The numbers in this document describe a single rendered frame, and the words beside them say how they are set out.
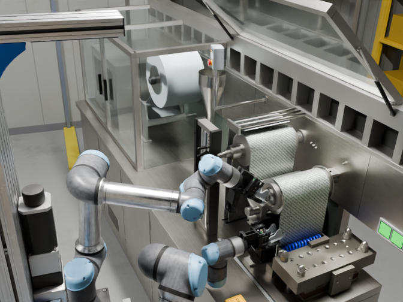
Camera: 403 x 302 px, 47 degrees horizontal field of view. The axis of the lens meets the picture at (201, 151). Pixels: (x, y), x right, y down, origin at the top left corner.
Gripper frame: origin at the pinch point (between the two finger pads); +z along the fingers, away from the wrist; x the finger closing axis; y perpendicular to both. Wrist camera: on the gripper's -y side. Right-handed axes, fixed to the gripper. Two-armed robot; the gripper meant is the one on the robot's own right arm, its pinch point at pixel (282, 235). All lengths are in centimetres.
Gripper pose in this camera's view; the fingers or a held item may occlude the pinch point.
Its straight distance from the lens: 192.4
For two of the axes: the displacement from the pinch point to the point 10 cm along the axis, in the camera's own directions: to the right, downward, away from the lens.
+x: -4.5, -4.3, 7.8
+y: 0.2, -8.8, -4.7
